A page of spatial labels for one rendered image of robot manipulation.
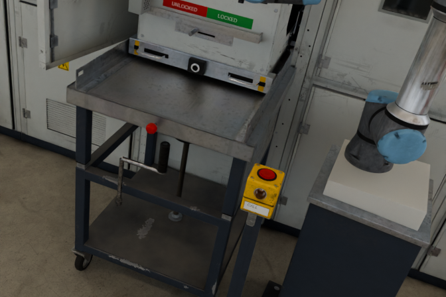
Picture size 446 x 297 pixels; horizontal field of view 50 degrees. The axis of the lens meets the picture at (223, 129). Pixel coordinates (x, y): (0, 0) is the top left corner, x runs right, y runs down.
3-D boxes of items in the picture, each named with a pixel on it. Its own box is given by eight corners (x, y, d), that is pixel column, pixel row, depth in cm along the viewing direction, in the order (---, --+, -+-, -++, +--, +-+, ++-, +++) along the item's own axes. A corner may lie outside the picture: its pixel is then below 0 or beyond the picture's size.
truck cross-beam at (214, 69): (269, 94, 163) (273, 79, 160) (128, 52, 173) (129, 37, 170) (272, 89, 168) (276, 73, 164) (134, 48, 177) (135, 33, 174)
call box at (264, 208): (269, 220, 117) (279, 188, 112) (239, 210, 119) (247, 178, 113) (276, 201, 124) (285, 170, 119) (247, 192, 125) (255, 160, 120)
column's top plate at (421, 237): (431, 184, 157) (433, 179, 156) (427, 249, 129) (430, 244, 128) (330, 148, 166) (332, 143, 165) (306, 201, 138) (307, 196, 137)
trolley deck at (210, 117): (251, 163, 139) (255, 146, 136) (66, 102, 151) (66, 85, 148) (293, 80, 196) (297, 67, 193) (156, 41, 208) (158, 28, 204)
